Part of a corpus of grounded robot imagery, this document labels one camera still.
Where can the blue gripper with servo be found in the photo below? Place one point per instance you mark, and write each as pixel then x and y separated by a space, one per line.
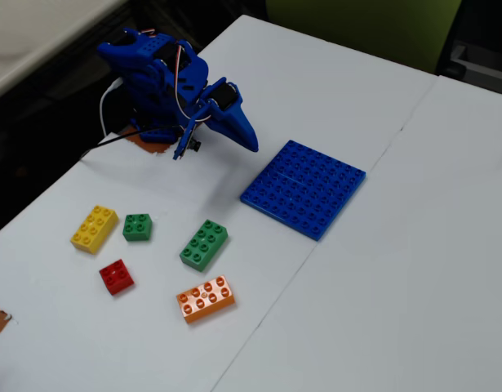
pixel 237 118

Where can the green 2x2 block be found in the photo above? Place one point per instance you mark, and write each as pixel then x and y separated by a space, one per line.
pixel 137 227

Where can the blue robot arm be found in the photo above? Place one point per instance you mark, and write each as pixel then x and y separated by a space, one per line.
pixel 161 77

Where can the green 2x4 block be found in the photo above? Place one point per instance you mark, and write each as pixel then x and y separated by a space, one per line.
pixel 203 245

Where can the orange 2x4 block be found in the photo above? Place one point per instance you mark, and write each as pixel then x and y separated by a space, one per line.
pixel 205 299

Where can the yellow 2x4 block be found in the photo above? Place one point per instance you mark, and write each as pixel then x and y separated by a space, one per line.
pixel 93 228

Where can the red 2x2 block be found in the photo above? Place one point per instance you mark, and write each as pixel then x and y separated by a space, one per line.
pixel 116 277

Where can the blue 8x8 baseplate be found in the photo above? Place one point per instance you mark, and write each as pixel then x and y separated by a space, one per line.
pixel 303 190

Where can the olive green chair back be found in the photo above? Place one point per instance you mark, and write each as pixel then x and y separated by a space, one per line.
pixel 356 28

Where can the white background desk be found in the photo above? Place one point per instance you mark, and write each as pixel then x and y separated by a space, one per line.
pixel 38 36

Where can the grey background box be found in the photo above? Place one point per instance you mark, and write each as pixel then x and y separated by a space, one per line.
pixel 475 67

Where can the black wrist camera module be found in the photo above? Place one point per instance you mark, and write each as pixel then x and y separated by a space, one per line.
pixel 188 141

